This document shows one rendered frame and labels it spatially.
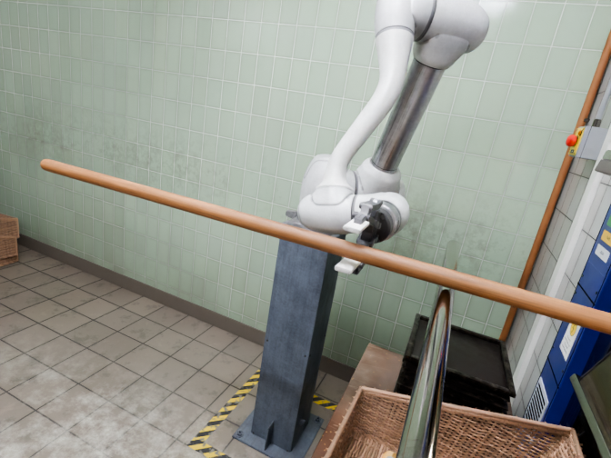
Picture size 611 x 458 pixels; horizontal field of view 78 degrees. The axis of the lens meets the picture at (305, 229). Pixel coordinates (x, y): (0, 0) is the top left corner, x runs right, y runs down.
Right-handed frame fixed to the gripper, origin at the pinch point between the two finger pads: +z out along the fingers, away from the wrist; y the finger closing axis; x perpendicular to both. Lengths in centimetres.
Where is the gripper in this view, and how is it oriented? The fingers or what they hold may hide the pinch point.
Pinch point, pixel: (351, 246)
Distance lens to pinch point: 67.6
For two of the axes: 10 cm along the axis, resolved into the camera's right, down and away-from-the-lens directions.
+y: -1.6, 9.4, 2.9
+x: -9.1, -2.6, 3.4
